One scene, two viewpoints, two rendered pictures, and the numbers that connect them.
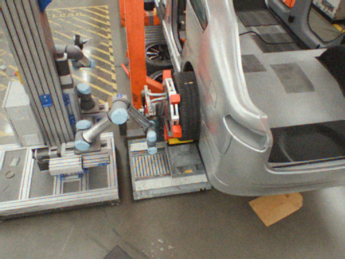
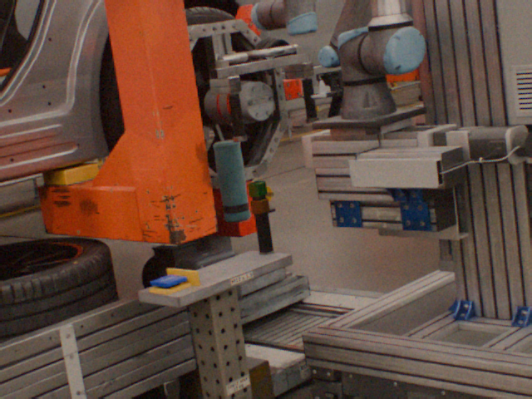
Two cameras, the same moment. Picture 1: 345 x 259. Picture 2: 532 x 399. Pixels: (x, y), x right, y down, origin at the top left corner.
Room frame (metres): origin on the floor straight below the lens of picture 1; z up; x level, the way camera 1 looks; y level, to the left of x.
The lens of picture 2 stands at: (4.04, 2.99, 1.11)
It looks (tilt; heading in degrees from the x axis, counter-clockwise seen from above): 10 degrees down; 238
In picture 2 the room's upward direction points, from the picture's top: 8 degrees counter-clockwise
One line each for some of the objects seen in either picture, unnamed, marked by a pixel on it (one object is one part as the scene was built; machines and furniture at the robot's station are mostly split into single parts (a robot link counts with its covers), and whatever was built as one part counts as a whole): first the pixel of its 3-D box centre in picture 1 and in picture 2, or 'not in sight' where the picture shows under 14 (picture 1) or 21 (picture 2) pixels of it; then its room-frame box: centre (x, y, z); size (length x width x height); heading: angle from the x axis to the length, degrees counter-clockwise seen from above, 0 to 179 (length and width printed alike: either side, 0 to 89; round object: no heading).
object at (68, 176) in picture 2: not in sight; (71, 174); (2.77, -0.13, 0.71); 0.14 x 0.14 x 0.05; 12
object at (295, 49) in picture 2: (158, 101); (262, 43); (2.13, 0.12, 1.03); 0.19 x 0.18 x 0.11; 102
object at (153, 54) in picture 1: (162, 59); not in sight; (3.81, 0.15, 0.39); 0.66 x 0.66 x 0.24
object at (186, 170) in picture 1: (183, 156); (227, 300); (2.26, -0.15, 0.13); 0.50 x 0.36 x 0.10; 12
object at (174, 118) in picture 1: (169, 108); (224, 103); (2.25, 0.02, 0.85); 0.54 x 0.07 x 0.54; 12
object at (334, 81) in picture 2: not in sight; (335, 84); (1.90, 0.19, 0.86); 0.12 x 0.08 x 0.09; 12
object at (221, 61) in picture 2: (155, 88); (219, 51); (2.33, 0.16, 1.03); 0.19 x 0.18 x 0.11; 102
